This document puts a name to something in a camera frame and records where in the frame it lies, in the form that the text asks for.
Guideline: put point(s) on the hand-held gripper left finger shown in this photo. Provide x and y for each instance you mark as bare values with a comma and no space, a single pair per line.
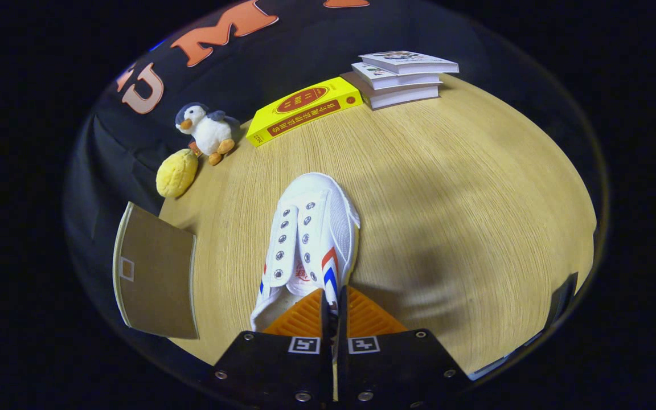
277,370

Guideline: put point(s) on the yellow book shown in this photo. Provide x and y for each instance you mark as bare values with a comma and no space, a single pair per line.
299,108

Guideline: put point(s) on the beige fabric storage box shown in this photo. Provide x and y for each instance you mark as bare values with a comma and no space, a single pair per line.
157,273

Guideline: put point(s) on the black backdrop cloth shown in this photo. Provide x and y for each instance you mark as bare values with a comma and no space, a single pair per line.
282,51

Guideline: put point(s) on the penguin plush toy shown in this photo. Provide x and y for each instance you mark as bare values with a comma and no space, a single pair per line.
208,134

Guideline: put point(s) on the brown book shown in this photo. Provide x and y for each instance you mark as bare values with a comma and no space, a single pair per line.
402,98

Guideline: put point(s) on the white canvas shoe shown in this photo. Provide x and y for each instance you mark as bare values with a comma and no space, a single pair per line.
316,216

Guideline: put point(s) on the yellow round plush toy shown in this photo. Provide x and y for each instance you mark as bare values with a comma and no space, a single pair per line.
177,173

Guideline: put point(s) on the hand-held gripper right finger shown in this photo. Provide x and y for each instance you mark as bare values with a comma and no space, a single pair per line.
402,367

